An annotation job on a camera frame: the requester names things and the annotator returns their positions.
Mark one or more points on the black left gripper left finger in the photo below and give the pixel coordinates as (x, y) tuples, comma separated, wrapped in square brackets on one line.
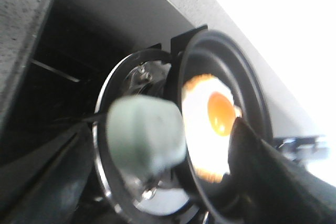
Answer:
[(45, 185)]

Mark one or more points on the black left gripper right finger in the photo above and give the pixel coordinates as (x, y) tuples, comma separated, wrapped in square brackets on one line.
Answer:
[(273, 189)]

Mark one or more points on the fried egg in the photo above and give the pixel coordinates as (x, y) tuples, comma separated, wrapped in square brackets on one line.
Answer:
[(209, 111)]

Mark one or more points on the black frying pan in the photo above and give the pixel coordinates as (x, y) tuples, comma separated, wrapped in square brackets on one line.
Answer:
[(210, 51)]

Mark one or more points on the left black burner grate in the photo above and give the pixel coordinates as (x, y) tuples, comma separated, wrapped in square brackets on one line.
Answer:
[(109, 177)]

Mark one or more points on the black glass cooktop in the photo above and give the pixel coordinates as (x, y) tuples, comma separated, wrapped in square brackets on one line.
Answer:
[(55, 56)]

